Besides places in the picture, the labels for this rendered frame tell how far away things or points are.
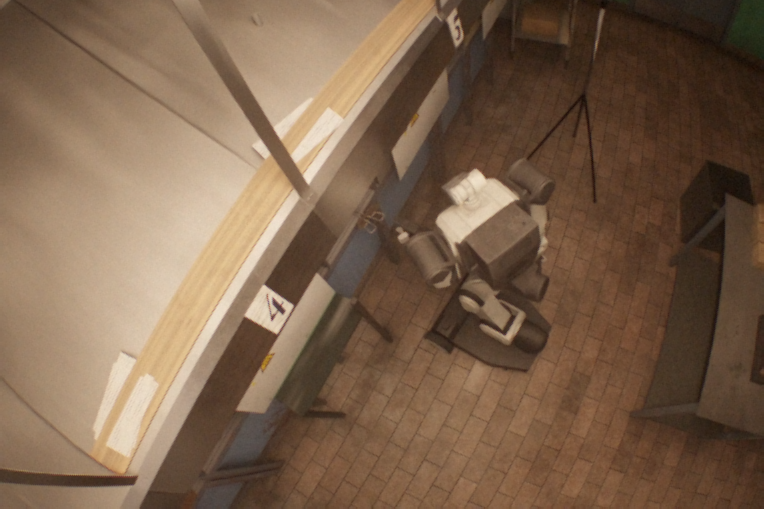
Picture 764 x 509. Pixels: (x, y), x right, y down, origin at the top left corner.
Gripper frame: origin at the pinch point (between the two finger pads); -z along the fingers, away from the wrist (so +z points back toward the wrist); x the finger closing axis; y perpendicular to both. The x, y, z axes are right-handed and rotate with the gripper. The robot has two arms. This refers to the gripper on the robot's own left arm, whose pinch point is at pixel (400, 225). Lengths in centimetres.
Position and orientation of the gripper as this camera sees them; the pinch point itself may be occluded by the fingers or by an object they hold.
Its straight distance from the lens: 177.4
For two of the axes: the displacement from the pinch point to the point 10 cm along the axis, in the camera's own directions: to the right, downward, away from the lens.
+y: -5.0, 8.0, -3.3
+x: -1.9, -4.7, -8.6
